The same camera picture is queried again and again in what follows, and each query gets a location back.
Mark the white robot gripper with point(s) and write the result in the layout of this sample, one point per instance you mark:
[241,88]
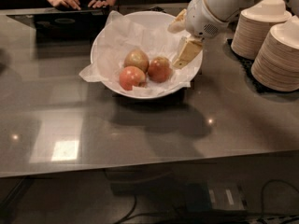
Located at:
[202,17]

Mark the red apple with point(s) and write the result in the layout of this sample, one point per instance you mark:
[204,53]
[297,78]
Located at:
[159,70]
[132,76]

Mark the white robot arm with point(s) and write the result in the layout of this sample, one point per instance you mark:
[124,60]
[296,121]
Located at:
[227,10]

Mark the yellowish apple at back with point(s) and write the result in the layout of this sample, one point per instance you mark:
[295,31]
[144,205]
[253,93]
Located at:
[137,58]

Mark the white bowl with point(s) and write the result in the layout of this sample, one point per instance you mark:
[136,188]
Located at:
[137,19]

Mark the person's left hand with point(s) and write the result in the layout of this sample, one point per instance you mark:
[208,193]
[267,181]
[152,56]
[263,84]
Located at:
[98,3]

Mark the person's right hand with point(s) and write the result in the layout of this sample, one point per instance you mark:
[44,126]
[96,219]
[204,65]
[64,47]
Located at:
[74,4]

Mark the white paper liner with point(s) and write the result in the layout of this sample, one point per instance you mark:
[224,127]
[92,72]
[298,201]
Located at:
[124,41]

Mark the black tray under bowls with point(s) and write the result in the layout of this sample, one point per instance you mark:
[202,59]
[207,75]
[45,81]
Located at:
[246,66]

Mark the rear stack of paper bowls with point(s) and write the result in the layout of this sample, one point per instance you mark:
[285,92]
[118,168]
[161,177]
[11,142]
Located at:
[254,24]

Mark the stack of paper bowls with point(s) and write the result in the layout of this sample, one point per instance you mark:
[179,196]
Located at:
[287,32]
[254,24]

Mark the front stack of paper bowls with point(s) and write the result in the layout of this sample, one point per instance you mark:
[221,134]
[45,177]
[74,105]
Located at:
[287,32]

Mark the black laptop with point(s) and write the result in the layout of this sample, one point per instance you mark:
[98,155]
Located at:
[65,23]

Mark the black box under table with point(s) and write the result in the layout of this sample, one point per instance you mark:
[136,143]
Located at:
[219,197]

